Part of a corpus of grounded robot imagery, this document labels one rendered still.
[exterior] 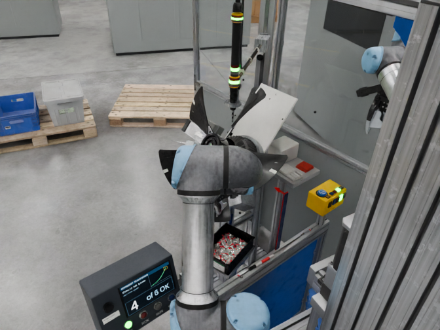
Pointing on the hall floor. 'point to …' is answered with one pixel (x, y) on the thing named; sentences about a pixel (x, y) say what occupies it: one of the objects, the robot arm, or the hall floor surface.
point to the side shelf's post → (276, 215)
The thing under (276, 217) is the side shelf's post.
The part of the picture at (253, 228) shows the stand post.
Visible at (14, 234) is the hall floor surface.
